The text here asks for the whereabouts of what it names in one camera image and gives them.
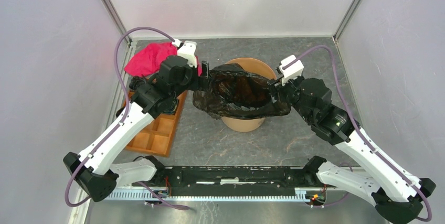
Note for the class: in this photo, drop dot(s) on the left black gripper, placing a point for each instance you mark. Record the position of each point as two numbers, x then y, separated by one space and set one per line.
202 83

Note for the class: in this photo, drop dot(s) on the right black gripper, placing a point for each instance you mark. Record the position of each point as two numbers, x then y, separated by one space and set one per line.
276 86

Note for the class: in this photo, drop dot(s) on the black trash bag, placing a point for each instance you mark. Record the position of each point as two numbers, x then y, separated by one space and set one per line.
238 94

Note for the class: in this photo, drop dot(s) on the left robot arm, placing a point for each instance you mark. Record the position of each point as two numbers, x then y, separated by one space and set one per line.
93 169

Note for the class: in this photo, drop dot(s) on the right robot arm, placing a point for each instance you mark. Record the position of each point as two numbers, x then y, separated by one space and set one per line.
397 195

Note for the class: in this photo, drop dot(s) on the black bag roll right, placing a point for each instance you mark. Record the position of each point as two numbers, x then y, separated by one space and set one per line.
171 110

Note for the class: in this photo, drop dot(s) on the red cloth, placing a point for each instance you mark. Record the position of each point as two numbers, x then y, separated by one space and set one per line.
157 57

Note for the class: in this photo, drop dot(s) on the orange compartment tray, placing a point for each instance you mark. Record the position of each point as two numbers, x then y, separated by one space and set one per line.
158 137

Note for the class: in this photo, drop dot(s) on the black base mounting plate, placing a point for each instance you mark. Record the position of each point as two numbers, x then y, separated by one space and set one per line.
233 180

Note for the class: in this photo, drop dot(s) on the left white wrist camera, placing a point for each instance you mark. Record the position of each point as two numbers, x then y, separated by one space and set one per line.
186 49

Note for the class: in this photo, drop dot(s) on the right aluminium corner post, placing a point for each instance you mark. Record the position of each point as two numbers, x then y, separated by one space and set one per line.
346 19

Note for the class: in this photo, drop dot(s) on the aluminium corner post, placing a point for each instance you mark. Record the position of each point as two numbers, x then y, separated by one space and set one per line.
346 19
112 11

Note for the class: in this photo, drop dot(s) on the left aluminium corner post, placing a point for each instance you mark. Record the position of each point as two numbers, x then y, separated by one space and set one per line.
112 11

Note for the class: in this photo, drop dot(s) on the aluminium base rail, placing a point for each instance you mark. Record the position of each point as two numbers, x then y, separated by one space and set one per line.
137 192

